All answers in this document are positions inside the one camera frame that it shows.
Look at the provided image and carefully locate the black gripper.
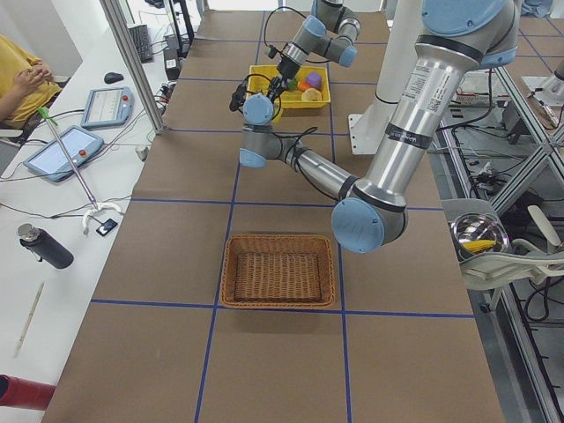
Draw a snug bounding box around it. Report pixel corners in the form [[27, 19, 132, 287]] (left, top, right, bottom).
[[229, 73, 271, 113], [265, 42, 307, 103]]

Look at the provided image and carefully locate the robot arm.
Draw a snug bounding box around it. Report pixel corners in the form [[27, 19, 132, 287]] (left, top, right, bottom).
[[266, 1, 361, 101], [230, 1, 521, 253]]

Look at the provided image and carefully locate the yellow woven basket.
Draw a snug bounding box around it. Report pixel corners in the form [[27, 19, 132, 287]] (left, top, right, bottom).
[[248, 65, 330, 109]]

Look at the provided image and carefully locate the brown wicker basket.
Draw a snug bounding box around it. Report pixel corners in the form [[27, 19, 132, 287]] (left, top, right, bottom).
[[220, 234, 335, 309]]

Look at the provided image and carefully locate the orange toy carrot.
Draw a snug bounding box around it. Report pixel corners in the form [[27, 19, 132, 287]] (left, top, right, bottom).
[[297, 81, 310, 92]]

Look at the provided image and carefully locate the toy croissant bread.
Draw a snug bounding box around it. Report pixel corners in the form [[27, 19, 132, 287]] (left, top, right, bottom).
[[301, 88, 323, 102]]

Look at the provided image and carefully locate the purple foam block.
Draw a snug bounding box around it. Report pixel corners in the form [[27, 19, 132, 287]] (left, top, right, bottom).
[[306, 71, 323, 90]]

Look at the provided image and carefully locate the black keyboard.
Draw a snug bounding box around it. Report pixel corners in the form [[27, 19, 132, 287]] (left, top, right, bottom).
[[128, 25, 153, 63]]

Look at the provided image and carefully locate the black computer mouse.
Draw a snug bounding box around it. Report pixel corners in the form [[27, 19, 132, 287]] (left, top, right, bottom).
[[104, 72, 124, 85]]

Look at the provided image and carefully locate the teach pendant tablet far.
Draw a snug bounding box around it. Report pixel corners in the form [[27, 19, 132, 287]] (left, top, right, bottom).
[[81, 87, 134, 130]]

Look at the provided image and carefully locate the teach pendant tablet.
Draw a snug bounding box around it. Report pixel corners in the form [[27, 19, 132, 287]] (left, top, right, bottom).
[[24, 126, 103, 182], [81, 87, 134, 130]]

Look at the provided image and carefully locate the reach grabber stick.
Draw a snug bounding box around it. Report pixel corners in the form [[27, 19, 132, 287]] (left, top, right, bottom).
[[38, 107, 123, 235]]

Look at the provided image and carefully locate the teach pendant tablet near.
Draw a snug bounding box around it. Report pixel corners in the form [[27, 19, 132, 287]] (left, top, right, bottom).
[[24, 126, 103, 182]]

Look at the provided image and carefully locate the person in yellow shirt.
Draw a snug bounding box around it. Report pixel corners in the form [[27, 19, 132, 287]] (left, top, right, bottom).
[[1, 35, 62, 130]]

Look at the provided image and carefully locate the black water bottle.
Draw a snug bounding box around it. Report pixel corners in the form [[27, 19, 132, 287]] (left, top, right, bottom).
[[17, 223, 74, 269]]

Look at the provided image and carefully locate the steel bowl with corn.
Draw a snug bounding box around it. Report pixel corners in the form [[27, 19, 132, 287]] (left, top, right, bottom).
[[449, 213, 510, 261]]

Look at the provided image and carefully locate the wooden stick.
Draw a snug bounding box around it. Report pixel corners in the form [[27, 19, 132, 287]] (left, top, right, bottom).
[[13, 282, 45, 359]]

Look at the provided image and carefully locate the red cylinder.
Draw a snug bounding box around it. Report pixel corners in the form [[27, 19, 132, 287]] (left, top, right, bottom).
[[1, 375, 56, 411]]

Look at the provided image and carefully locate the aluminium frame post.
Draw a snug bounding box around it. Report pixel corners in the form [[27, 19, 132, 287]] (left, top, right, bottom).
[[100, 0, 165, 135]]

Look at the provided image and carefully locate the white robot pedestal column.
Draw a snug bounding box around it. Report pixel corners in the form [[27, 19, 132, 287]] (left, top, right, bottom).
[[349, 0, 423, 155]]

